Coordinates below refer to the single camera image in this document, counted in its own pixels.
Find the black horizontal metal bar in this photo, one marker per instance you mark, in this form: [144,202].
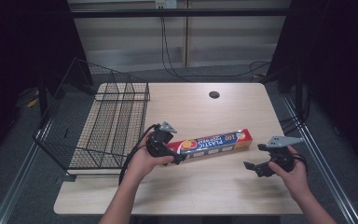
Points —
[180,12]

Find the black table grommet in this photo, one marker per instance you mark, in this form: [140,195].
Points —
[214,94]

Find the person's left hand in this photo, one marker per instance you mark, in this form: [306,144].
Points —
[143,163]

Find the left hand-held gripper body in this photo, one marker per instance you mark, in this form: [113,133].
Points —
[158,141]

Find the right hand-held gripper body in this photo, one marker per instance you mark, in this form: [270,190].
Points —
[282,157]

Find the white wall socket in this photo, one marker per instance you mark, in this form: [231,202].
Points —
[166,3]

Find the person's right hand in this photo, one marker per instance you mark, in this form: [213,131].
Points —
[295,182]

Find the long plastic wrap box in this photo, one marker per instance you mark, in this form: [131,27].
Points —
[214,144]

